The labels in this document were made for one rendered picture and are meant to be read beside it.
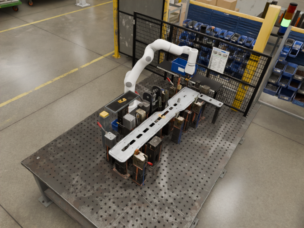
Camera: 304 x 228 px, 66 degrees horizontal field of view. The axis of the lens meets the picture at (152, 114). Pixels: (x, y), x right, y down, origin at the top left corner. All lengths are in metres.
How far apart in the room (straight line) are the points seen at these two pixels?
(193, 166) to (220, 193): 0.87
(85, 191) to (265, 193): 2.26
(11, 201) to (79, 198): 1.20
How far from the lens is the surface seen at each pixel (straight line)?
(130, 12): 5.05
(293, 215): 3.49
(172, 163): 2.44
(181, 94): 2.82
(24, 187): 3.32
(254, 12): 8.99
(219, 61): 3.05
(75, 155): 2.54
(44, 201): 3.11
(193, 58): 2.50
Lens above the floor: 2.61
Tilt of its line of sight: 40 degrees down
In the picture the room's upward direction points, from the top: 6 degrees clockwise
